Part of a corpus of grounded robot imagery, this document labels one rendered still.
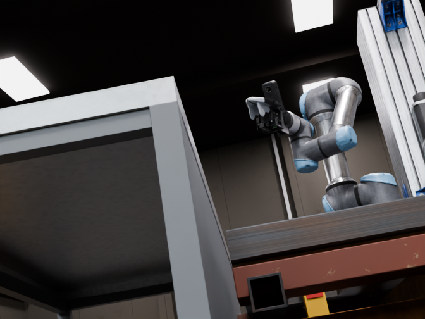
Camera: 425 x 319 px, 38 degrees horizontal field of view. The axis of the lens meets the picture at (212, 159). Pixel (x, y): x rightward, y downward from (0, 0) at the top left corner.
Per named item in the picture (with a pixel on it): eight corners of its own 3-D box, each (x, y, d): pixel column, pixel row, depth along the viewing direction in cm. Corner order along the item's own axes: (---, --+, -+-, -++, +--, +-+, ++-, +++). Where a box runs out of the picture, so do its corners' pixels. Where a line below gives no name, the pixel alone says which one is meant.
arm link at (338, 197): (362, 212, 211) (327, 75, 231) (324, 225, 218) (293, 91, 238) (376, 217, 220) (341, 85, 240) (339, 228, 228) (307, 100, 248)
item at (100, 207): (177, 100, 85) (173, 76, 87) (-237, 178, 87) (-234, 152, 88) (233, 273, 206) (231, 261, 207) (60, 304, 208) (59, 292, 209)
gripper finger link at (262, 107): (257, 111, 183) (273, 119, 190) (255, 92, 184) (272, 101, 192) (248, 114, 184) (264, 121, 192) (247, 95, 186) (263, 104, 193)
